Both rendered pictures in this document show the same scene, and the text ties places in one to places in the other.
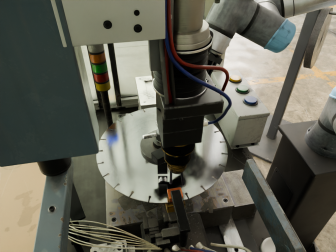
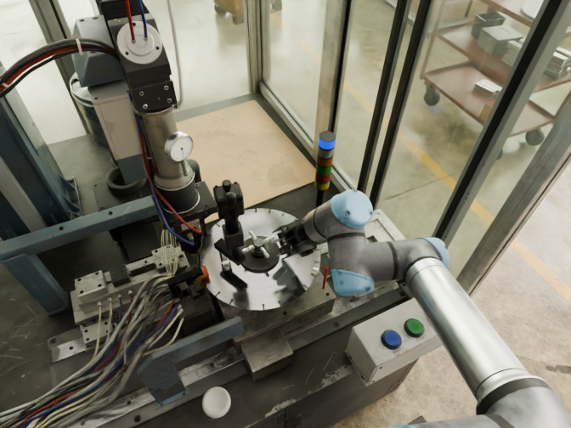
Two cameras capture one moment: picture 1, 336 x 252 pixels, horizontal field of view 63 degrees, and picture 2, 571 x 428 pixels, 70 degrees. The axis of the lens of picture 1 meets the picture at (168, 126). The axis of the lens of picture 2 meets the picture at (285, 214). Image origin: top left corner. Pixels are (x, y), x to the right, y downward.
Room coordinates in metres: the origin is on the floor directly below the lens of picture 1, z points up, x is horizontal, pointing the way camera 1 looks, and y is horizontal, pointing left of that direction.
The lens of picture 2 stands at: (0.38, -0.61, 1.85)
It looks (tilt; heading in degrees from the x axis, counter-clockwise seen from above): 49 degrees down; 74
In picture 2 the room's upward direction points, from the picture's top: 2 degrees clockwise
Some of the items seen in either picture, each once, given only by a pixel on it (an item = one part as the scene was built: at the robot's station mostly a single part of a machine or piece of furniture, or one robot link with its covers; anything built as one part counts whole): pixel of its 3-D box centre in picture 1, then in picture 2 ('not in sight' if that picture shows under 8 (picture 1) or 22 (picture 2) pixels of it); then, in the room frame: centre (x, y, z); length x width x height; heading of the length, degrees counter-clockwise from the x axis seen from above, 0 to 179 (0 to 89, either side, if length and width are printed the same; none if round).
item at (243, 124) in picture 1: (235, 107); (403, 335); (0.82, -0.25, 0.82); 0.28 x 0.11 x 0.15; 11
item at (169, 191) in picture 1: (178, 215); (189, 282); (0.30, -0.02, 0.95); 0.10 x 0.03 x 0.07; 11
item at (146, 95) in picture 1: (162, 104); (367, 253); (0.83, 0.02, 0.82); 0.18 x 0.18 x 0.15; 11
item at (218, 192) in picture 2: not in sight; (230, 215); (0.42, -0.02, 1.17); 0.06 x 0.05 x 0.20; 2
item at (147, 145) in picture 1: (162, 143); (259, 251); (0.49, 0.01, 0.96); 0.11 x 0.11 x 0.03
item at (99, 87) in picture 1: (102, 83); (322, 182); (0.73, 0.20, 0.98); 0.05 x 0.04 x 0.03; 101
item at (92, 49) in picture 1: (95, 45); (325, 149); (0.73, 0.20, 1.11); 0.05 x 0.04 x 0.03; 101
